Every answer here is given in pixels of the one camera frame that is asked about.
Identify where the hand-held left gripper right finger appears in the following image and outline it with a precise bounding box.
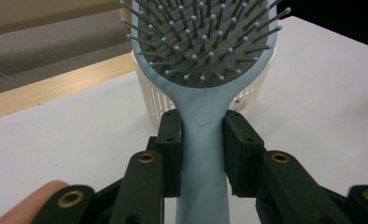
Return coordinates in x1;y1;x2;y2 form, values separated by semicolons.
223;109;265;199

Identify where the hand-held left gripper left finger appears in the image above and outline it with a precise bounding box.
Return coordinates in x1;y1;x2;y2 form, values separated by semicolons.
155;108;184;199

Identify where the light blue hairbrush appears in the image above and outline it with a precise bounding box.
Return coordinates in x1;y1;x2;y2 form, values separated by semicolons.
120;0;292;224

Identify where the white plastic basket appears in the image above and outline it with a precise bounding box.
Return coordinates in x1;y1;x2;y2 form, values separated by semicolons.
131;46;277;129

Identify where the white floor cable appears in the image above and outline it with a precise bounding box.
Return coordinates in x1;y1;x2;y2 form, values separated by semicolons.
0;63;20;88

